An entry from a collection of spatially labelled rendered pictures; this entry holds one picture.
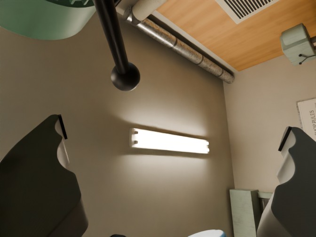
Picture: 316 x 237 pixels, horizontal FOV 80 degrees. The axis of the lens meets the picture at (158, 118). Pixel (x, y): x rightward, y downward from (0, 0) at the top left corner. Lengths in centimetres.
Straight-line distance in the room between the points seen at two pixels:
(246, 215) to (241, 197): 23
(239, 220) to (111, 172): 201
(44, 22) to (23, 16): 2
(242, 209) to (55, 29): 296
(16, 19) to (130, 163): 161
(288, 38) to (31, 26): 218
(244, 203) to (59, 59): 273
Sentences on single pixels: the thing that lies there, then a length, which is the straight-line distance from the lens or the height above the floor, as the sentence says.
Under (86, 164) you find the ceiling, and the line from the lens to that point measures 161.
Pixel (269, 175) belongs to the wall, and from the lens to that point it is 316.
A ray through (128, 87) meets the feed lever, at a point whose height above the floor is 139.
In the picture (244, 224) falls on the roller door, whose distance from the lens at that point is 309.
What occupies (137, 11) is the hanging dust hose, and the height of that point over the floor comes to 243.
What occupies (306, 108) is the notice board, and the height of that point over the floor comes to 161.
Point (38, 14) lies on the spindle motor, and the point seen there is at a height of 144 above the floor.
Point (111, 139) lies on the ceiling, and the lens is 171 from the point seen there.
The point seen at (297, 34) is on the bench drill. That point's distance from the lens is 229.
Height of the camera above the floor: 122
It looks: 45 degrees up
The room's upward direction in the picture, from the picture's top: 106 degrees counter-clockwise
